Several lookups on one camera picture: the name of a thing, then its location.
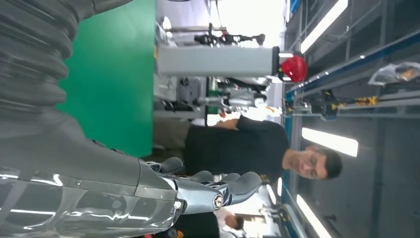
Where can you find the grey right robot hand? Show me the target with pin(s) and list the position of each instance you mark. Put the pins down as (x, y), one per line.
(82, 164)

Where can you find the ceiling light strip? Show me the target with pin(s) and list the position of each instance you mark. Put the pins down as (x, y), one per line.
(311, 216)
(323, 24)
(329, 142)

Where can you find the standing person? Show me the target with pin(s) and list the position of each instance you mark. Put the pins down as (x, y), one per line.
(236, 148)

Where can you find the black equipment rig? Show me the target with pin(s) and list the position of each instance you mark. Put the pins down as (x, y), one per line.
(226, 38)

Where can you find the blue overhead rail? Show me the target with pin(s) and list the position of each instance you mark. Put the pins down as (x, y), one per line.
(344, 67)

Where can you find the yellow black hoist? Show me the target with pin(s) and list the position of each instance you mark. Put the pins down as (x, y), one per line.
(328, 103)

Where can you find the red round cap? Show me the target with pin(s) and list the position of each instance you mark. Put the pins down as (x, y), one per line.
(295, 69)

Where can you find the green top table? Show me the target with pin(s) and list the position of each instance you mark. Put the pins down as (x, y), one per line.
(115, 82)

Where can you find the silver background robot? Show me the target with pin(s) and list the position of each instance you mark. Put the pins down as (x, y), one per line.
(239, 101)

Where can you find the white machine stand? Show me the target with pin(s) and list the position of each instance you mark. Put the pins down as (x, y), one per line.
(213, 60)

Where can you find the seated person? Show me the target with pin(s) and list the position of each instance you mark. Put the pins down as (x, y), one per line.
(197, 226)

